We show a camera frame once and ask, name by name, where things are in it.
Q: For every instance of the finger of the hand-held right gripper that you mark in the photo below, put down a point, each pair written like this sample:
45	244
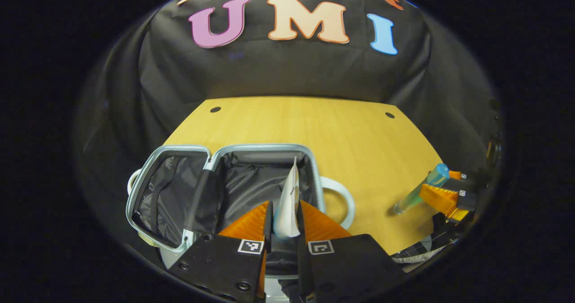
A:
467	182
467	200

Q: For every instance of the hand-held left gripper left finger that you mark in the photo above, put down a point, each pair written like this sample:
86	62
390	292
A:
268	229

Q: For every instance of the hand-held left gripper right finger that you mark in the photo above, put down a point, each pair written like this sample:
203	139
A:
302	262

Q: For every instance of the white skin care sachet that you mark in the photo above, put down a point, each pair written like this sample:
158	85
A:
287	204

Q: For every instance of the clear tube with blue cap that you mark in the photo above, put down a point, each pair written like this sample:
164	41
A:
424	188

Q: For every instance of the light blue suitcase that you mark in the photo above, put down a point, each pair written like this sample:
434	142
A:
242	182

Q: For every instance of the black backdrop cloth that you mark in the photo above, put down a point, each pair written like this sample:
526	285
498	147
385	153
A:
269	69

